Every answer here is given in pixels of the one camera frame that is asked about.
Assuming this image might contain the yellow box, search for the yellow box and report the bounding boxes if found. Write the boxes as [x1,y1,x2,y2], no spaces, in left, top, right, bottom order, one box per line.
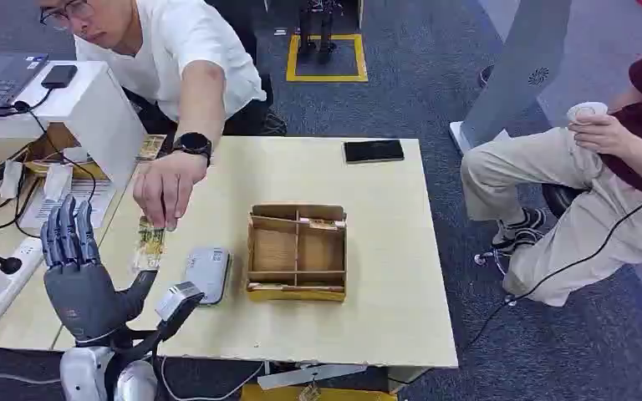
[240,383,399,401]

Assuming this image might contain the grey floor cable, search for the grey floor cable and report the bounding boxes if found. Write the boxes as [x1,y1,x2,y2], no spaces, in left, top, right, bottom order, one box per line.
[0,367,63,386]

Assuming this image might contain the black plug with knob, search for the black plug with knob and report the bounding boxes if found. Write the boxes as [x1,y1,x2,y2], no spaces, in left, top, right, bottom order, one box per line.
[0,249,24,277]

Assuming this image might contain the black wristwatch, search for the black wristwatch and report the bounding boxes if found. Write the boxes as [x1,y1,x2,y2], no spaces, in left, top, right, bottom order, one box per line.
[171,131,213,166]

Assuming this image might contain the white paper tag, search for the white paper tag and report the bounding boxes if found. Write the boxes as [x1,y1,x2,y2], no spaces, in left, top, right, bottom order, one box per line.
[43,163,74,203]
[0,160,25,201]

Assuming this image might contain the white power strip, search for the white power strip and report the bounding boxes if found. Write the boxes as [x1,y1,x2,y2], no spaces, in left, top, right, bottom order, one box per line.
[0,236,46,348]

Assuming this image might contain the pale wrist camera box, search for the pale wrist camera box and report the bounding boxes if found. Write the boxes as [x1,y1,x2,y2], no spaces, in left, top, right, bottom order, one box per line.
[155,281,206,325]

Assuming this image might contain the person's hand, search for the person's hand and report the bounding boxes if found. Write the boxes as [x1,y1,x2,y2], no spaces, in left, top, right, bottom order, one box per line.
[567,113,635,158]

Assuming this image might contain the black and white shoe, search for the black and white shoe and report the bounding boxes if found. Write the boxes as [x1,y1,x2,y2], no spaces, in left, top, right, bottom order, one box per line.
[491,207,548,251]

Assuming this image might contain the white desk riser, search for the white desk riser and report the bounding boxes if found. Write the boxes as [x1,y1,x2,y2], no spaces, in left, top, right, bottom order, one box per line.
[0,60,148,190]

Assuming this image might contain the person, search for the person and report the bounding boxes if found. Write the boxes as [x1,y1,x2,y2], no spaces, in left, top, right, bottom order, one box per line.
[37,0,288,232]
[460,37,642,309]

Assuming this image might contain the yellow green printed card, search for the yellow green printed card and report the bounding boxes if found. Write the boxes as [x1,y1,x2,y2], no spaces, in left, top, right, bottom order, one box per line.
[132,216,166,273]
[135,134,166,163]

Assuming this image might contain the grey metal bar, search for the grey metal bar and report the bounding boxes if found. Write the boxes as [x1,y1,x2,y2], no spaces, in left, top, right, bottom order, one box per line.
[257,363,368,392]

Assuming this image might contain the brown cardboard box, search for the brown cardboard box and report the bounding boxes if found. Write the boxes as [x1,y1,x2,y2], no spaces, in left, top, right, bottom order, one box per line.
[23,122,110,181]

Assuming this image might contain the black power bank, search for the black power bank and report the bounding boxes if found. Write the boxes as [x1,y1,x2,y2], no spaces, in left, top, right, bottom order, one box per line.
[40,64,79,90]

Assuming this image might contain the wooden divided box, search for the wooden divided box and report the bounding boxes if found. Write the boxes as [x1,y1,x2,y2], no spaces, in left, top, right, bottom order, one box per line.
[246,203,349,303]

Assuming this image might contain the black robot legs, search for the black robot legs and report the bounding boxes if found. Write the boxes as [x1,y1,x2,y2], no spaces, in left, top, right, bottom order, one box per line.
[296,0,338,65]

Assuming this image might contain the grey card reader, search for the grey card reader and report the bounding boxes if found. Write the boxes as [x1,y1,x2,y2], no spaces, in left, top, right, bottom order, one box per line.
[183,246,233,307]

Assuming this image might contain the person's left hand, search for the person's left hand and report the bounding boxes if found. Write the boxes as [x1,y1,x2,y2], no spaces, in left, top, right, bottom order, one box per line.
[132,150,210,232]

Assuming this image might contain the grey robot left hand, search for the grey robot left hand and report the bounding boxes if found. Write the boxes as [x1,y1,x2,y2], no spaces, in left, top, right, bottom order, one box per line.
[39,196,160,347]

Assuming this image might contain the grey standing panel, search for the grey standing panel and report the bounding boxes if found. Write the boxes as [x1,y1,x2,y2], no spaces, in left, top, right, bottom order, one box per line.
[448,0,574,155]

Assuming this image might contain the printed paper sheet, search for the printed paper sheet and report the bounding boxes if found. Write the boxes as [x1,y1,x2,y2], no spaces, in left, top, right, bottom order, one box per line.
[20,178,118,231]

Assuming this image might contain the black eyeglasses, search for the black eyeglasses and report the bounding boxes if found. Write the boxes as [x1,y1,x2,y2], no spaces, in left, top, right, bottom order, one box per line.
[39,0,95,32]

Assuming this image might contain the black stool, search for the black stool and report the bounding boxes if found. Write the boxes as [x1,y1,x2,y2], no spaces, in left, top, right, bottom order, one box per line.
[473,183,588,309]

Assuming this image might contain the black smartphone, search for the black smartphone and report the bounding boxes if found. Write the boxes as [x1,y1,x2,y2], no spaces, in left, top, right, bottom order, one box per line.
[344,139,405,165]

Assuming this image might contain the long black cable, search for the long black cable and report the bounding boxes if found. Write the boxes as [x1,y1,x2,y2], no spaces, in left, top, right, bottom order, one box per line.
[461,198,642,353]

